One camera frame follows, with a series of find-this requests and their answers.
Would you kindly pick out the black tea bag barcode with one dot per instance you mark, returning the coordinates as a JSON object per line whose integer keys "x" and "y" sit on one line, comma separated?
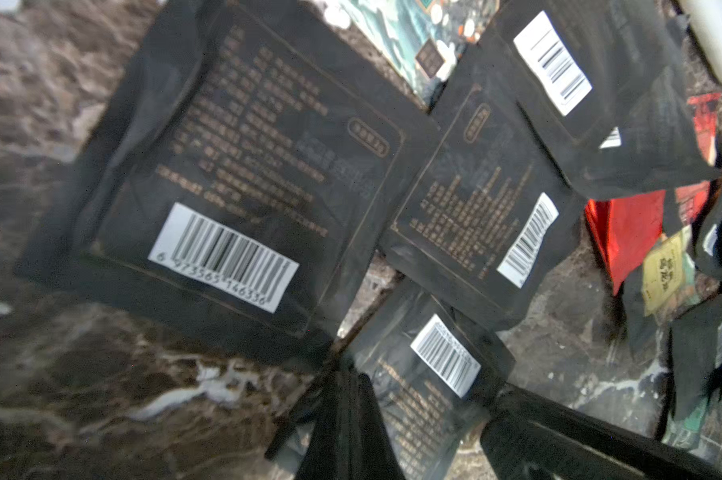
{"x": 603, "y": 85}

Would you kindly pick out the teal tea bag left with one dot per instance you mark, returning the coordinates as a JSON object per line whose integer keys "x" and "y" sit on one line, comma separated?
{"x": 421, "y": 39}

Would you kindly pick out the large black tea bag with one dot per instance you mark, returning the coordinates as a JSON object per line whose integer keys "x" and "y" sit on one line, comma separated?
{"x": 237, "y": 183}

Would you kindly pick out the yellow oolong tea bag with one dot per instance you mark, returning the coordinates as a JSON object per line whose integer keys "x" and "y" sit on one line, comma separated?
{"x": 659, "y": 289}

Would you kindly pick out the pink red tea bag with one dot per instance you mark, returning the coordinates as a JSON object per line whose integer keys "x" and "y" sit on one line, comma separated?
{"x": 691, "y": 200}

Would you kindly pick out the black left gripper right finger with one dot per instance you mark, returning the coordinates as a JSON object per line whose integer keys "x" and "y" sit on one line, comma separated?
{"x": 530, "y": 437}

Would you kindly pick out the orange red foil tea bag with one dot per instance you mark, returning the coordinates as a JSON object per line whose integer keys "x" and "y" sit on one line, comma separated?
{"x": 624, "y": 230}

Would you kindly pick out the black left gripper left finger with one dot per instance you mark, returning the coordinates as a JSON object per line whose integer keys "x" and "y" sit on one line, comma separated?
{"x": 350, "y": 440}

